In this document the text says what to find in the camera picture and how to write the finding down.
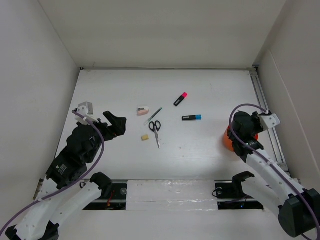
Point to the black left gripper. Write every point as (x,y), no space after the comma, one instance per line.
(118,126)

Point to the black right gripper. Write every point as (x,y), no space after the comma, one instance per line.
(255,117)

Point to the pink white stapler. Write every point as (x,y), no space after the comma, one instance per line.
(143,110)

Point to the green pen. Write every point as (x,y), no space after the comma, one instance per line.
(153,116)

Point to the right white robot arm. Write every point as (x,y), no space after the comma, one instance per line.
(296,208)

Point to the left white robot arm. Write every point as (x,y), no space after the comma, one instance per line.
(41,219)

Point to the orange round organizer container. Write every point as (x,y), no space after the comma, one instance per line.
(242,131)

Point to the yellow eraser block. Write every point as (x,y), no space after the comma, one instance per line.
(145,137)

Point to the blue black highlighter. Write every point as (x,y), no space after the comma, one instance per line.
(191,117)

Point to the pink black highlighter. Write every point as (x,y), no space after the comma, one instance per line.
(180,99)

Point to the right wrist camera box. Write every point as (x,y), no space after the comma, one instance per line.
(268,121)

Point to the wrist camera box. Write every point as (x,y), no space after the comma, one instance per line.
(85,112)
(268,121)

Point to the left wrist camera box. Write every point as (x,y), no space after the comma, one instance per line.
(85,112)

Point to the black handled scissors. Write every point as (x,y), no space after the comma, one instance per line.
(155,127)

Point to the black front mounting rail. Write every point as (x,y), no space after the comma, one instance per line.
(173,195)

